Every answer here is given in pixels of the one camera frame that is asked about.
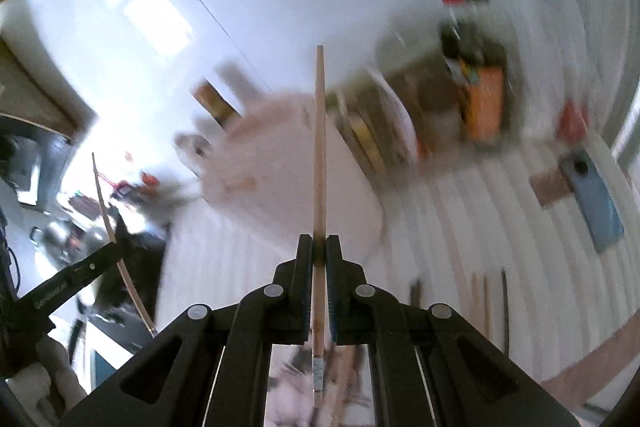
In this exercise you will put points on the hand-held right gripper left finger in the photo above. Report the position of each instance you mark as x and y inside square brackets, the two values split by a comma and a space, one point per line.
[304, 302]

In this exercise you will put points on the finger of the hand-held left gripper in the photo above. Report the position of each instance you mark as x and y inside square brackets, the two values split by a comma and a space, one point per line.
[75, 271]

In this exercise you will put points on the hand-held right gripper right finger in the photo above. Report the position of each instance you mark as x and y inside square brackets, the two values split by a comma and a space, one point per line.
[334, 307]

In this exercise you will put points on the light wooden chopstick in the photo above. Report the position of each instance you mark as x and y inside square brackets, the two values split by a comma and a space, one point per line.
[135, 302]
[320, 157]

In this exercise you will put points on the white utensil holder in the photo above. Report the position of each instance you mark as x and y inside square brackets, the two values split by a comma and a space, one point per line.
[260, 167]

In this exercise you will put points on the person's left hand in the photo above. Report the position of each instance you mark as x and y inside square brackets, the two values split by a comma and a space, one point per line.
[50, 382]

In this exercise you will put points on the cluttered dark desk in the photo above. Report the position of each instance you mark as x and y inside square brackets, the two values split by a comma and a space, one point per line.
[50, 237]

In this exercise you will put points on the dark blurred object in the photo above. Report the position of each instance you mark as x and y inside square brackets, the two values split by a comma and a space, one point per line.
[146, 259]

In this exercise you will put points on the teal object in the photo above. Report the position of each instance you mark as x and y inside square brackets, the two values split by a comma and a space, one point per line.
[105, 369]

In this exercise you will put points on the red background clutter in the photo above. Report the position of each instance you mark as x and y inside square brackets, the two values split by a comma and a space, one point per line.
[145, 181]

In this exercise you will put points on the stack of upright packets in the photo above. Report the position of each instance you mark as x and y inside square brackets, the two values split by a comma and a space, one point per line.
[362, 132]

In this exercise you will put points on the white plate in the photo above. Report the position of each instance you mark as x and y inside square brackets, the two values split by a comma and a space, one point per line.
[400, 117]

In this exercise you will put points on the brown wooden utensil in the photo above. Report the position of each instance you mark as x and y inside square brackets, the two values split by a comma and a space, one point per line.
[215, 104]

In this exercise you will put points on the grey blurred utensil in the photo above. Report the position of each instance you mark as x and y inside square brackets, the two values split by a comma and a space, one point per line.
[240, 82]

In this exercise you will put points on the brown lid jar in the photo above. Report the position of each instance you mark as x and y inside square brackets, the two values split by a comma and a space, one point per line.
[435, 97]

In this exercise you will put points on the brown card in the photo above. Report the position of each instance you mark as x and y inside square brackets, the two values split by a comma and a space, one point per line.
[549, 189]

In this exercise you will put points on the black cap orange label bottle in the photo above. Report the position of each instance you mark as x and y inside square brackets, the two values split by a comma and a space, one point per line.
[485, 107]

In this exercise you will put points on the grey storage rack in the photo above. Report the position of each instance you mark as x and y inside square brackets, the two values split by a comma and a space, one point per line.
[400, 57]

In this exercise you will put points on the blue smartphone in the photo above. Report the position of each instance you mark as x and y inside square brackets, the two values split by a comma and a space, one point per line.
[592, 202]

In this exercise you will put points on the red cap dark bottle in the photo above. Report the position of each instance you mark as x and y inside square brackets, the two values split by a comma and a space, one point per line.
[452, 37]

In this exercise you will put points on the red packet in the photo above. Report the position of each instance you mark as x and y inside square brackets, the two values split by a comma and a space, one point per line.
[572, 122]

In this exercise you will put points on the white plastic bag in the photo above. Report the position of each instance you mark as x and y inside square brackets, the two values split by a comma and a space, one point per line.
[575, 77]

